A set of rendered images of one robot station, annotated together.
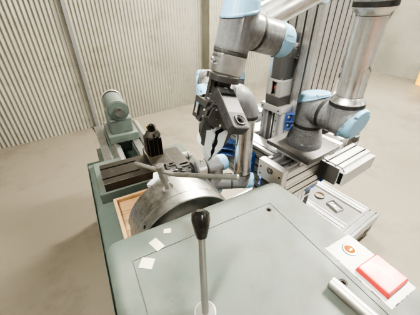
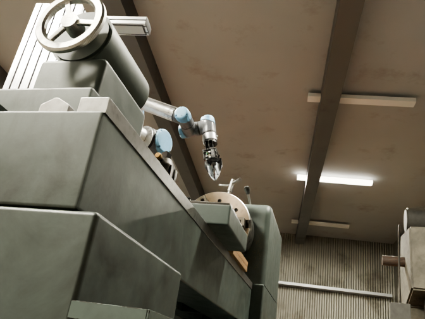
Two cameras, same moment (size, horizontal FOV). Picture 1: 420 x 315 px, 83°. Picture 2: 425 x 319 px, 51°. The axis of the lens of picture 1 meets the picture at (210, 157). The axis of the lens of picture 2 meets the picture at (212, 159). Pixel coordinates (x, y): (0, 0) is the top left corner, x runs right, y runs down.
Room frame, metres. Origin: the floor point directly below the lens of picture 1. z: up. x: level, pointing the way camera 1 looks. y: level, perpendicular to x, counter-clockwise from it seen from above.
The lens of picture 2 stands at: (1.99, 1.45, 0.51)
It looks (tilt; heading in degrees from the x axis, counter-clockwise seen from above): 24 degrees up; 225
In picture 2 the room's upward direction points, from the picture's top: 9 degrees clockwise
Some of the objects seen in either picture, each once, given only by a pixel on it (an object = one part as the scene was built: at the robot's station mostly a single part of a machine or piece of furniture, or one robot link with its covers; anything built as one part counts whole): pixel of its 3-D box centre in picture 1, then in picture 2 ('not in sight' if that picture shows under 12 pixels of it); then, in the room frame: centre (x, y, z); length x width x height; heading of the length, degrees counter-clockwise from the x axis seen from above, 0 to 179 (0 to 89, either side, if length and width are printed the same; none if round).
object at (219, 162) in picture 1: (215, 164); not in sight; (0.88, -0.02, 1.07); 0.11 x 0.08 x 0.09; 117
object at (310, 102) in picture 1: (313, 107); not in sight; (0.92, -0.42, 1.33); 0.13 x 0.12 x 0.14; 30
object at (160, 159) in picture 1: (157, 158); not in sight; (1.05, 0.28, 1.00); 0.20 x 0.10 x 0.05; 28
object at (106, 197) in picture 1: (147, 169); (159, 225); (1.10, 0.35, 0.89); 0.53 x 0.30 x 0.06; 118
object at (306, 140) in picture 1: (305, 132); not in sight; (0.92, -0.41, 1.21); 0.15 x 0.15 x 0.10
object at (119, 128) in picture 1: (117, 115); (93, 92); (1.60, 0.66, 1.01); 0.30 x 0.20 x 0.29; 28
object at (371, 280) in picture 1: (380, 275); not in sight; (0.25, -0.32, 1.26); 0.06 x 0.06 x 0.02; 28
